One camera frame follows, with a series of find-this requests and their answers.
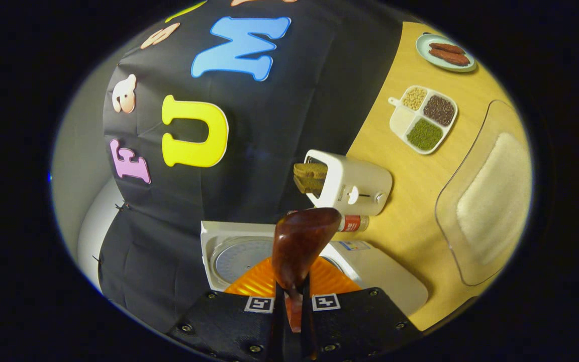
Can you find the brown bread slice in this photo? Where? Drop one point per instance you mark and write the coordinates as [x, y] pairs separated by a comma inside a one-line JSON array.
[[309, 187], [310, 171]]

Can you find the clear plastic container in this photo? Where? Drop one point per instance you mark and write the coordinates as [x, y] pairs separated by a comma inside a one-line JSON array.
[[450, 211]]

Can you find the red sausage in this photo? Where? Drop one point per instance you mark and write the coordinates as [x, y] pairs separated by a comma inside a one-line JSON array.
[[448, 48], [450, 58]]

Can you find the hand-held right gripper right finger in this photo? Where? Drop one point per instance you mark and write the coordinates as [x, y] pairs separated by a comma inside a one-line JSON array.
[[355, 324]]

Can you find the clear water bottle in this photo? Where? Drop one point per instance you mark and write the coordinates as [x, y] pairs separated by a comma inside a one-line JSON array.
[[354, 223]]

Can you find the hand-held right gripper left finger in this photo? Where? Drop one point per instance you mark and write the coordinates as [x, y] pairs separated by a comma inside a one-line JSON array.
[[229, 324]]

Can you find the white rice cooker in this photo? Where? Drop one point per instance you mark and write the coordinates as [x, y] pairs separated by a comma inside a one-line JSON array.
[[380, 271]]

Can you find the white divided bean dish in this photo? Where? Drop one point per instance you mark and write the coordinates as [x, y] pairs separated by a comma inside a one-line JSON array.
[[422, 120]]

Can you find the pale green plate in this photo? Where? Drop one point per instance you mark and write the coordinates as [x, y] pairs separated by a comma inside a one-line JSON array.
[[422, 48]]

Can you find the black backdrop cloth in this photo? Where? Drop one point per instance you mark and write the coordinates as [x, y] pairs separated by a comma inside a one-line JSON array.
[[279, 130]]

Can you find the white rice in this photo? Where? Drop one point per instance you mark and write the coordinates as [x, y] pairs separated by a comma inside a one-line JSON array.
[[495, 201]]

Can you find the white toaster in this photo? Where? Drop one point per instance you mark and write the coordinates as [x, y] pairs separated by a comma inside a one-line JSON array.
[[355, 183]]

